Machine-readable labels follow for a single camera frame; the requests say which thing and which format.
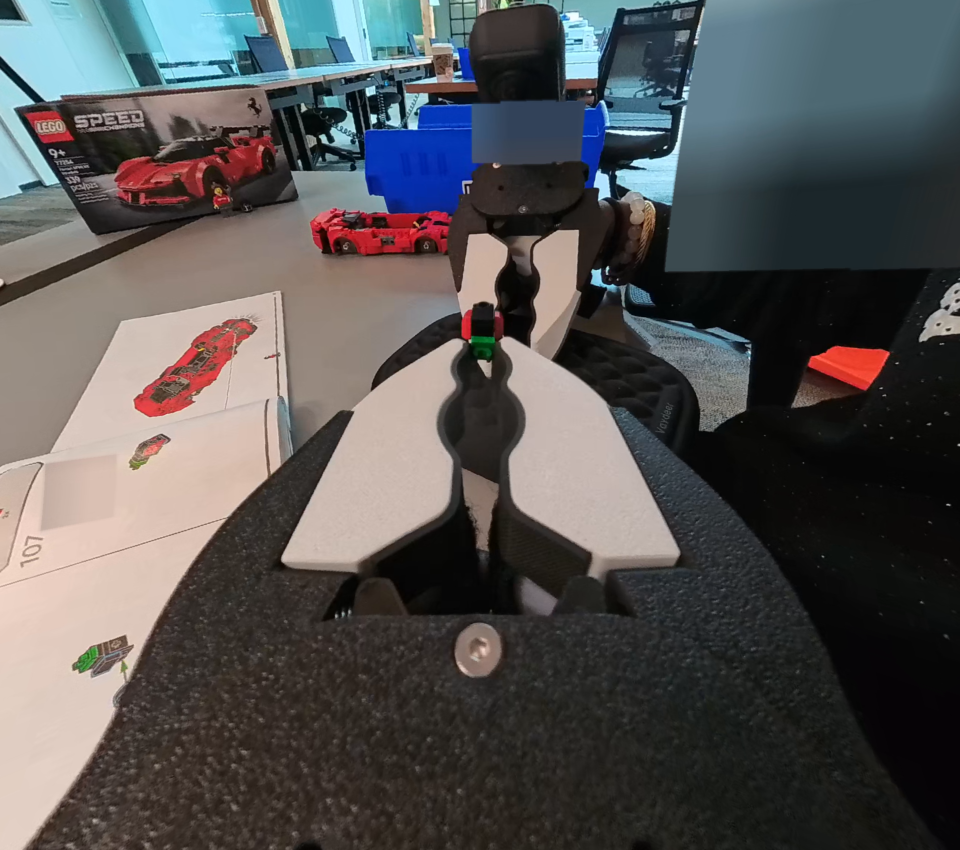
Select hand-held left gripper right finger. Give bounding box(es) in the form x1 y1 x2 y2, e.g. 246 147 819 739
489 336 684 579

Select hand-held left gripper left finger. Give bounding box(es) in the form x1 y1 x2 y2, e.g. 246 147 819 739
279 338 489 577

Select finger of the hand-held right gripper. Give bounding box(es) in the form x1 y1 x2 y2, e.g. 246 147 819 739
519 228 583 365
456 231 520 345

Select red lego car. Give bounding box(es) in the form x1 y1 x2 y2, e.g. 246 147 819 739
310 207 455 259

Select lego instruction booklet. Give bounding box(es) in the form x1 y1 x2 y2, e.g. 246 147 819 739
0 290 295 850

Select lego set cardboard box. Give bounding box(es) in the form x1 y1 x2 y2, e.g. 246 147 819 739
15 87 300 235

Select black quilted wrist rest pad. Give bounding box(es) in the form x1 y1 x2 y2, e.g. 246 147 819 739
371 314 700 457

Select blue plastic bin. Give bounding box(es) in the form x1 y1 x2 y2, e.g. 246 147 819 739
364 100 610 221

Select brown wooden desk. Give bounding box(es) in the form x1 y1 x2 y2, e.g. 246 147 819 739
405 74 601 95

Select black mesh office chair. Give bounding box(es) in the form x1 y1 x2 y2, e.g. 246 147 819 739
596 0 708 191

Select long white office desk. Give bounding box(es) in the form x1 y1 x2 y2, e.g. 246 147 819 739
63 57 436 170

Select orange flat object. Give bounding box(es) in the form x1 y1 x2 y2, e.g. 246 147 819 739
808 345 891 391

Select beaded bracelets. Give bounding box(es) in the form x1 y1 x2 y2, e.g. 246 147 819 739
600 190 658 287

